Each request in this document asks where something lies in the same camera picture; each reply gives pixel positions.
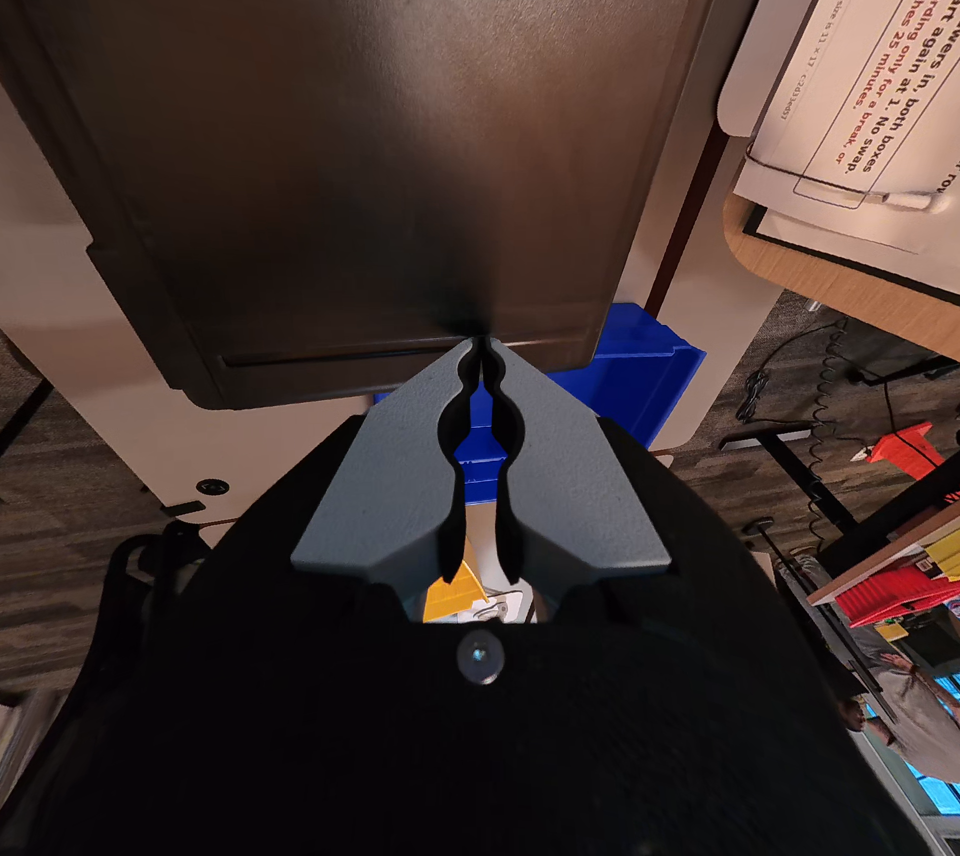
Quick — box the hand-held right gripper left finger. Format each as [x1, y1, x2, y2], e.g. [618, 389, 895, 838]
[290, 337, 474, 602]

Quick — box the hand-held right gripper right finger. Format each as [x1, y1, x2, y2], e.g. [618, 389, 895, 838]
[483, 337, 672, 604]

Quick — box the blue plastic bin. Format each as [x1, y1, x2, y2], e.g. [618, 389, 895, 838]
[373, 301, 708, 491]

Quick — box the black drawer cabinet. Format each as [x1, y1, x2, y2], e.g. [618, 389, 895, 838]
[0, 0, 753, 413]

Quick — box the yellow plastic piece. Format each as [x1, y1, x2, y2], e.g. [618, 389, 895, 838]
[422, 559, 490, 625]

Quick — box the black table leg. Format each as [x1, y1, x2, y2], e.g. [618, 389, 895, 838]
[718, 420, 860, 536]

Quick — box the orange paper plane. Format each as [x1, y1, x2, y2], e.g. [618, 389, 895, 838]
[849, 421, 948, 476]

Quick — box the red plastic bin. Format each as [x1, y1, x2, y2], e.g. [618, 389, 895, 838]
[834, 562, 960, 631]

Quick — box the yellow plastic bin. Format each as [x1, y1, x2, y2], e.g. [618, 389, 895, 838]
[921, 525, 960, 581]

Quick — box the printed instruction sheet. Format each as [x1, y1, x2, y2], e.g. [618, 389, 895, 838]
[731, 0, 960, 259]

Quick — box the black coiled cable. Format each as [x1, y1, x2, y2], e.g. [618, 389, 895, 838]
[808, 320, 850, 538]

